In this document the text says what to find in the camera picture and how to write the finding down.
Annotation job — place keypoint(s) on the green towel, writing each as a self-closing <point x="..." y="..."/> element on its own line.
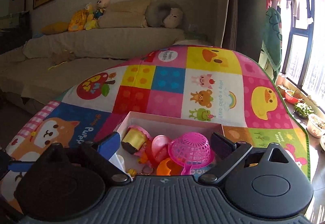
<point x="271" y="49"/>

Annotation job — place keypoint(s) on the yellow plush toy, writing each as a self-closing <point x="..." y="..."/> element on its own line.
<point x="81" y="20"/>

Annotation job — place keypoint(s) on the pink cardboard box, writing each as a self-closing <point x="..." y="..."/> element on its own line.
<point x="160" y="125"/>

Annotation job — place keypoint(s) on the gold pudding cup toy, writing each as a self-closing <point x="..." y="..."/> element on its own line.
<point x="134" y="139"/>

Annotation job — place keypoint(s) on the pink plastic toy basket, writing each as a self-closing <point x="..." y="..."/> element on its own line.
<point x="191" y="151"/>

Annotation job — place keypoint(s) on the colourful cartoon play mat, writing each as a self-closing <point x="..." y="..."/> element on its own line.
<point x="87" y="98"/>

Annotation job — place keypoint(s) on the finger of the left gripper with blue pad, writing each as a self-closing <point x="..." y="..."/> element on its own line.
<point x="13" y="169"/>

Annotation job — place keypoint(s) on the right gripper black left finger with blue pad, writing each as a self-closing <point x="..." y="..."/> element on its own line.
<point x="100" y="152"/>

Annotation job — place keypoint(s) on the black red doll keychain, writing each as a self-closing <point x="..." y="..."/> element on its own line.
<point x="145" y="171"/>

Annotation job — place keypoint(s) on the red plastic lid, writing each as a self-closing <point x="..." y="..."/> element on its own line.
<point x="157" y="150"/>

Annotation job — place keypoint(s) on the blue tissue packet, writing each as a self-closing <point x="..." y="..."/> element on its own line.
<point x="199" y="171"/>

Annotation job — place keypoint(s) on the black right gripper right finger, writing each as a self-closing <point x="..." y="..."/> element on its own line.
<point x="229" y="155"/>

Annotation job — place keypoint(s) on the white charger plug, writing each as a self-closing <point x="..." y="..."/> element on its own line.
<point x="118" y="161"/>

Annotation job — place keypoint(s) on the beige sofa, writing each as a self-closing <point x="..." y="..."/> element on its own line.
<point x="89" y="56"/>

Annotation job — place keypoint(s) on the grey neck pillow bear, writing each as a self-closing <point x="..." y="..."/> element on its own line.
<point x="164" y="13"/>

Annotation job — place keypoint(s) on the cartoon boy doll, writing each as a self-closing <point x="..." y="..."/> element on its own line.
<point x="100" y="10"/>

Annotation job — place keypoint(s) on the beige cushion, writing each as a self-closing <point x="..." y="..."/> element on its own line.
<point x="127" y="13"/>

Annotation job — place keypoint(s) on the orange plastic toy piece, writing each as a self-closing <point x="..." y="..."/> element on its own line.
<point x="168" y="168"/>

